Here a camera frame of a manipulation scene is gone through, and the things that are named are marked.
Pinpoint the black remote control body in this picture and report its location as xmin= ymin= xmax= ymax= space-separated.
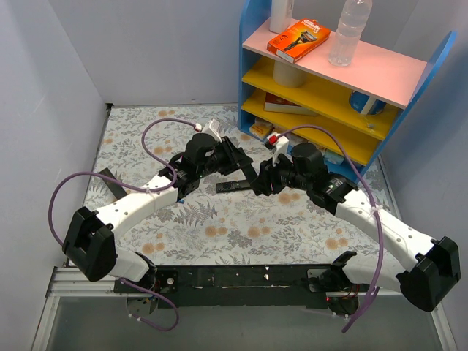
xmin=242 ymin=165 xmax=257 ymax=185

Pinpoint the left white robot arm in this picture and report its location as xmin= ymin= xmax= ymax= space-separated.
xmin=62 ymin=133 xmax=253 ymax=293

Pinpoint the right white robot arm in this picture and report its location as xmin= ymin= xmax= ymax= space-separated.
xmin=250 ymin=135 xmax=461 ymax=312

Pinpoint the black remote with buttons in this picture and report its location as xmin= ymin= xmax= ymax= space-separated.
xmin=216 ymin=180 xmax=251 ymax=194

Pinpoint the yellow tissue pack left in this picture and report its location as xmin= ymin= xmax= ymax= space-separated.
xmin=249 ymin=117 xmax=274 ymax=140

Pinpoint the light blue tissue pack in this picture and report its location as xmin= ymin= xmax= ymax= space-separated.
xmin=323 ymin=149 xmax=344 ymax=165

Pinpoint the red white book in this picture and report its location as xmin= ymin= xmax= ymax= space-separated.
xmin=264 ymin=92 xmax=317 ymax=116

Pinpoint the blue shelf unit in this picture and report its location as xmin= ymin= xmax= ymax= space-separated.
xmin=238 ymin=1 xmax=456 ymax=173

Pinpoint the white paper roll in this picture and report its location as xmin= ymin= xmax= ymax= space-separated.
xmin=273 ymin=61 xmax=307 ymax=88

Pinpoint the black battery cover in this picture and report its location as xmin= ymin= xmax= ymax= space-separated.
xmin=98 ymin=167 xmax=128 ymax=200

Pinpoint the orange razor box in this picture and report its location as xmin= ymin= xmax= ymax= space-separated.
xmin=267 ymin=18 xmax=331 ymax=64

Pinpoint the white bottle on shelf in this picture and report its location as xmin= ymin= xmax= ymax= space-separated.
xmin=269 ymin=0 xmax=295 ymax=34

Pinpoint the clear plastic bottle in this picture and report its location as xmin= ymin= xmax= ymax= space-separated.
xmin=328 ymin=0 xmax=373 ymax=67

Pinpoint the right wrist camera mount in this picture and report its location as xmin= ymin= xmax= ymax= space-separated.
xmin=265 ymin=132 xmax=289 ymax=165

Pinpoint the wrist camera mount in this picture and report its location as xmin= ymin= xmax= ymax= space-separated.
xmin=194 ymin=119 xmax=222 ymax=143
xmin=265 ymin=132 xmax=289 ymax=165

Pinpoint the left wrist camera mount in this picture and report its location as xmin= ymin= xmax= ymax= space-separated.
xmin=194 ymin=119 xmax=222 ymax=143

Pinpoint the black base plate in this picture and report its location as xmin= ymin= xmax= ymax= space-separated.
xmin=113 ymin=263 xmax=361 ymax=310

